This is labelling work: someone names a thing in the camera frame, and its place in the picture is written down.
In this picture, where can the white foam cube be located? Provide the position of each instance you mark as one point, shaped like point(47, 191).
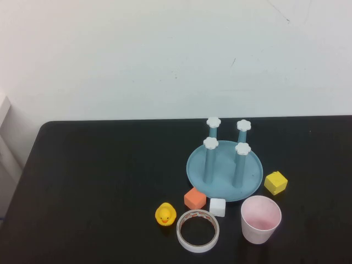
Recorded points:
point(217, 207)

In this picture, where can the yellow rubber duck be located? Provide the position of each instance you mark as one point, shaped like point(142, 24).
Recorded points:
point(165, 215)

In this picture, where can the orange foam cube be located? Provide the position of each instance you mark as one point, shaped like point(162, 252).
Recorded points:
point(194, 199)

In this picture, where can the blue cup stand white caps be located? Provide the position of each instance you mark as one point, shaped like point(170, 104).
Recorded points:
point(222, 178)

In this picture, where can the yellow foam cube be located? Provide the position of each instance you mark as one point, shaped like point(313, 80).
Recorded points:
point(275, 183)

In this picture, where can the white double-sided tape roll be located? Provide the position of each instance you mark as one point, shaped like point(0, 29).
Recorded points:
point(182, 242)

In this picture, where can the pink plastic cup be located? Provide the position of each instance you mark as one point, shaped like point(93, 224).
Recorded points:
point(259, 220)

